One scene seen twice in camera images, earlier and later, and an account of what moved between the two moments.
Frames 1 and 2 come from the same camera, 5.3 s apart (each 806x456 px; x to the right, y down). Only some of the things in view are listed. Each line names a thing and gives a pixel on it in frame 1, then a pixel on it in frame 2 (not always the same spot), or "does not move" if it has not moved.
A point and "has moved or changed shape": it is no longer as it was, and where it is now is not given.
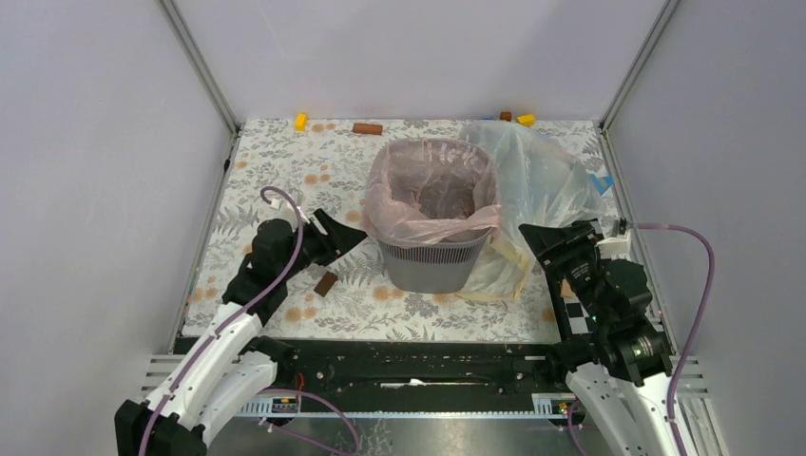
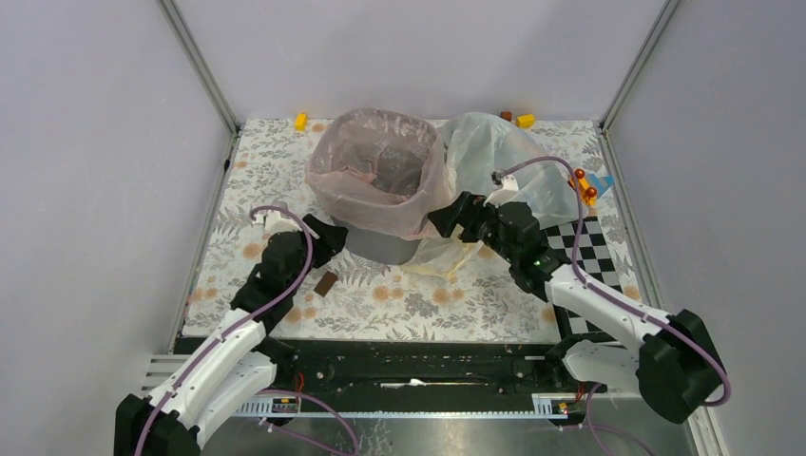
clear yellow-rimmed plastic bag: (538, 180) has moved or changed shape
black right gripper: (554, 242) -> (465, 212)
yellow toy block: (300, 122) does not move
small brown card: (326, 283) does not move
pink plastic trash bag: (426, 191) has moved or changed shape
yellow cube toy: (527, 120) does not move
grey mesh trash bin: (436, 268) has moved or changed shape
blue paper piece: (602, 183) does not move
